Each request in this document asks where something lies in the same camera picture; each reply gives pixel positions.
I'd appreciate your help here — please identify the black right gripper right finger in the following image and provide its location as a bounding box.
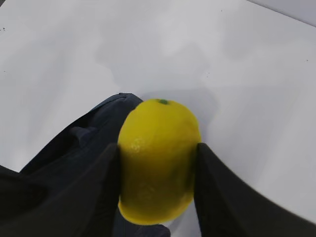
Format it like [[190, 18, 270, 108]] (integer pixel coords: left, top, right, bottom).
[[194, 143, 316, 237]]

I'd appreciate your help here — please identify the dark blue lunch bag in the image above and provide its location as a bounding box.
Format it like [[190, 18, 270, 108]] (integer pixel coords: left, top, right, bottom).
[[0, 93, 170, 237]]

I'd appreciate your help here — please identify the yellow lemon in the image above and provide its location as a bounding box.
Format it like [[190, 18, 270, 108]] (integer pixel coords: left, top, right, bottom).
[[118, 99, 201, 225]]

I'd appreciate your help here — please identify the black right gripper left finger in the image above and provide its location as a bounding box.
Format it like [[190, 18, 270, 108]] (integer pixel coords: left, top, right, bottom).
[[0, 144, 120, 237]]

